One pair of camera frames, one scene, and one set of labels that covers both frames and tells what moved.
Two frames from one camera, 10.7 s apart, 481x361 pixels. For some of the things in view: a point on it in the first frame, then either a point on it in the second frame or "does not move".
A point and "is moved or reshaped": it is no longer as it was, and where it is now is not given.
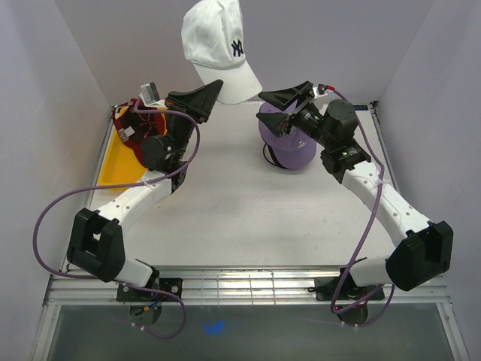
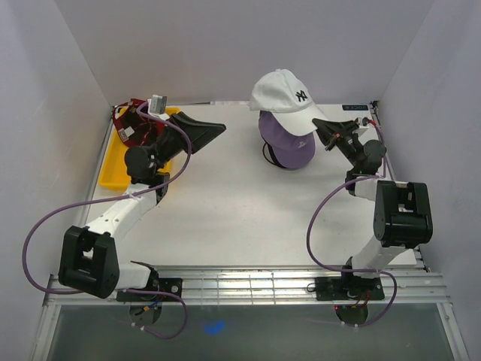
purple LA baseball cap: x=292 y=150 does not move
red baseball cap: x=133 y=126 does not move
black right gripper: x=284 y=98 → x=331 y=133
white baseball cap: x=213 y=40 is moved or reshaped
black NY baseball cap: x=273 y=154 does not move
